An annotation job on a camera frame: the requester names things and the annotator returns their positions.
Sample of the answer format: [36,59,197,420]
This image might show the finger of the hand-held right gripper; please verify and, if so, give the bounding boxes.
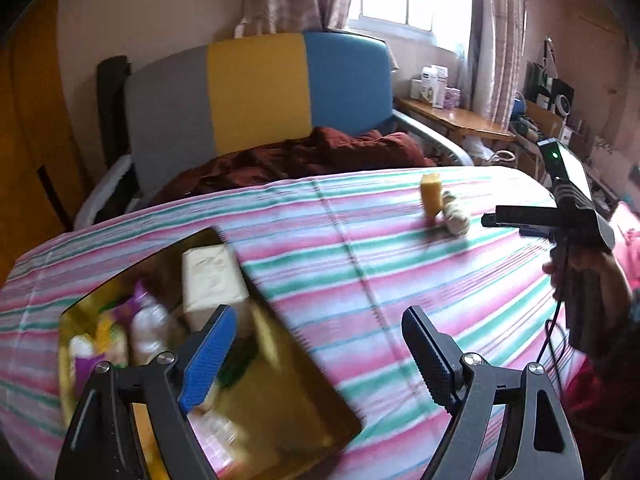
[481,205,557,229]

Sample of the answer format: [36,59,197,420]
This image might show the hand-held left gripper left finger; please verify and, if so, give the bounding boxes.
[55,304,238,480]

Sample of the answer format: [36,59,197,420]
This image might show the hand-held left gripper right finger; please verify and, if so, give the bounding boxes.
[401,305,585,480]

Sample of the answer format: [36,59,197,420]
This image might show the pink packet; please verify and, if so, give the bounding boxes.
[192,402,251,468]

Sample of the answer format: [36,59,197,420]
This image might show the purple snack packet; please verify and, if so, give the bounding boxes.
[111,282,153,318]

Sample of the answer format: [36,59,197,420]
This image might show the gold metal tin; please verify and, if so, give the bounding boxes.
[57,227,363,476]

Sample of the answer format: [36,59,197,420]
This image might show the person's right hand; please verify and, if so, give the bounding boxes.
[543,252,633,326]

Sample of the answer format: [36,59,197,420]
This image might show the round muffin packet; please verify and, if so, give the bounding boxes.
[440,190,471,236]

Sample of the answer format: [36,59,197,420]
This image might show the brown cardboard carton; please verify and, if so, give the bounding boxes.
[522,100,563,136]

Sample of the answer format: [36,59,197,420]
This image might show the wooden side table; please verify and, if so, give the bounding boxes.
[395,97,516,143]

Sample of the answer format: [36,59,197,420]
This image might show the striped pink green cloth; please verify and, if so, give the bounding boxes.
[0,166,601,480]

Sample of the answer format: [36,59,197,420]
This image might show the white boxes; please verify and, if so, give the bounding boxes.
[410,65,448,108]

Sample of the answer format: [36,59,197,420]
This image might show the red cloth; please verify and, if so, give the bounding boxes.
[562,360,640,480]

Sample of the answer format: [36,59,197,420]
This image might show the dark red blanket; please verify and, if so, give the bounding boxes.
[150,126,438,206]

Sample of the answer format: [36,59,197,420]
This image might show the grey yellow blue chair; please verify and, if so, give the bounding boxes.
[75,31,473,231]

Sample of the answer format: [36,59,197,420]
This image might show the wooden wardrobe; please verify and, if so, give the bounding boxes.
[0,0,96,286]

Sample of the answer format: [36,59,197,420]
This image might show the black cable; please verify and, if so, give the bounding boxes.
[539,300,568,381]

